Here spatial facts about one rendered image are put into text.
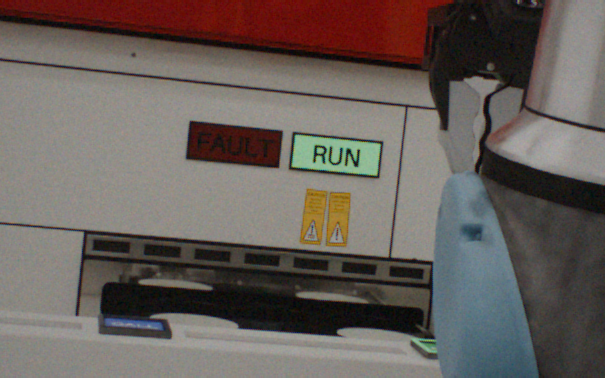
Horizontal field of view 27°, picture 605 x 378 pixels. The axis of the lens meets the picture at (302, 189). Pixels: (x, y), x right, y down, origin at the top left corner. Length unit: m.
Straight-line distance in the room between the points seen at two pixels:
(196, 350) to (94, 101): 0.66
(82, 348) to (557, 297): 0.47
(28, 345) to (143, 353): 0.08
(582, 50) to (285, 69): 1.02
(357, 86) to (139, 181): 0.30
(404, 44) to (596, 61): 0.99
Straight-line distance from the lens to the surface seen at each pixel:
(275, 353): 0.97
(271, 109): 1.59
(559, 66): 0.60
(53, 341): 0.96
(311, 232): 1.60
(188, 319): 1.45
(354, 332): 1.49
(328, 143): 1.60
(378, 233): 1.62
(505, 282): 0.58
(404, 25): 1.57
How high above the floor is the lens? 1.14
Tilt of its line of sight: 3 degrees down
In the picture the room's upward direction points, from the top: 6 degrees clockwise
